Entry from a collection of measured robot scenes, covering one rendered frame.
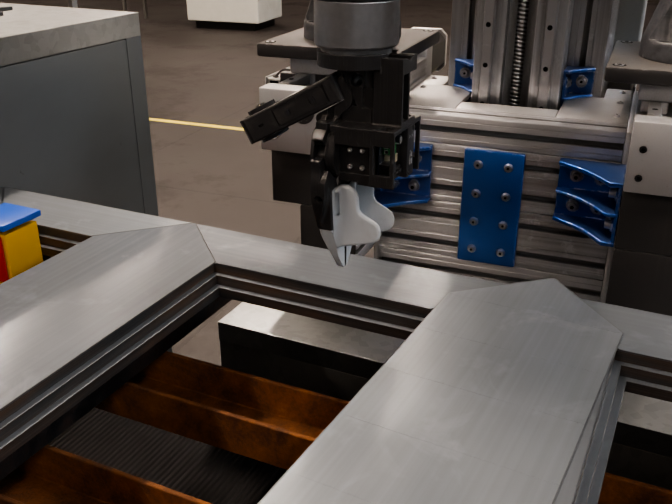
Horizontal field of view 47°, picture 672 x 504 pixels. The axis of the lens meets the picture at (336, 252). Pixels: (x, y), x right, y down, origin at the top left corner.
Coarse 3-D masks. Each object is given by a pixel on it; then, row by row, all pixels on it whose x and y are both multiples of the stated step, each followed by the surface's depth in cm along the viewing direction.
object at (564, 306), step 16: (480, 288) 84; (496, 288) 84; (512, 288) 84; (528, 288) 84; (544, 288) 84; (512, 304) 80; (528, 304) 80; (544, 304) 80; (560, 304) 80; (576, 304) 80; (576, 320) 77; (592, 320) 77
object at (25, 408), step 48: (48, 240) 100; (192, 288) 87; (240, 288) 89; (288, 288) 87; (144, 336) 79; (48, 384) 69; (96, 384) 72; (624, 384) 71; (0, 432) 64; (576, 480) 56
